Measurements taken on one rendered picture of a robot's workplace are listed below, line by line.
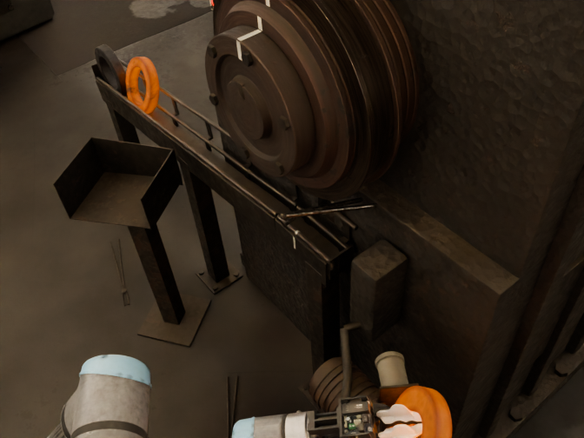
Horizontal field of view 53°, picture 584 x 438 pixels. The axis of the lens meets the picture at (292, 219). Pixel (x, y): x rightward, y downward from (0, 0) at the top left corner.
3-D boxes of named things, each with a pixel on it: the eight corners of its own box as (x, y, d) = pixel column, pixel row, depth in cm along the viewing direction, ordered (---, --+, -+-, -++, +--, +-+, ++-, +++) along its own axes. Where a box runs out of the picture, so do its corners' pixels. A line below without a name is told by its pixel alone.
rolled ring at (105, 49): (110, 57, 196) (119, 53, 198) (88, 41, 208) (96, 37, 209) (127, 105, 209) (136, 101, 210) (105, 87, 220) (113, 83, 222)
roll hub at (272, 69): (235, 125, 128) (215, 2, 108) (318, 191, 113) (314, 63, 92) (213, 136, 126) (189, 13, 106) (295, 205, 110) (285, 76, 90)
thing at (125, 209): (149, 287, 223) (90, 136, 171) (214, 301, 217) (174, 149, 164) (123, 332, 210) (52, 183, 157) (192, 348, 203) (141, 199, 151)
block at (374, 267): (380, 299, 145) (385, 233, 128) (403, 320, 141) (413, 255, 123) (348, 323, 141) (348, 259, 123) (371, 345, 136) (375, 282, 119)
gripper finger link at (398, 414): (425, 411, 102) (373, 417, 105) (430, 424, 107) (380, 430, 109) (423, 394, 104) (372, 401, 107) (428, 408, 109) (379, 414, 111)
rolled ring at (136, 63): (142, 125, 199) (151, 124, 201) (155, 80, 187) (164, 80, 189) (121, 89, 207) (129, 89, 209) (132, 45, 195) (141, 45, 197)
